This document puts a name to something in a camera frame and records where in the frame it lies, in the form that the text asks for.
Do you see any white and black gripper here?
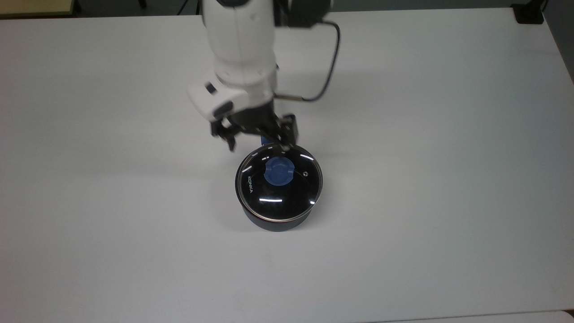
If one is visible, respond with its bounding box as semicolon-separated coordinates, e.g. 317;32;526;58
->
187;80;300;153

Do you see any light wooden side table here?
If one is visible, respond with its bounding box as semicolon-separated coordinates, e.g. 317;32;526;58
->
0;0;75;19

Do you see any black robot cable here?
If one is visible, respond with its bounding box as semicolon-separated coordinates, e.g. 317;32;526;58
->
274;20;342;102

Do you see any dark saucepan with blue handle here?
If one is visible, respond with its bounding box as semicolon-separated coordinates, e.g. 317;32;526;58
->
235;114;324;233

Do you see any glass lid with blue knob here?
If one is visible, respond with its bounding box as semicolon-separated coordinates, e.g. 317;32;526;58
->
236;144;324;222

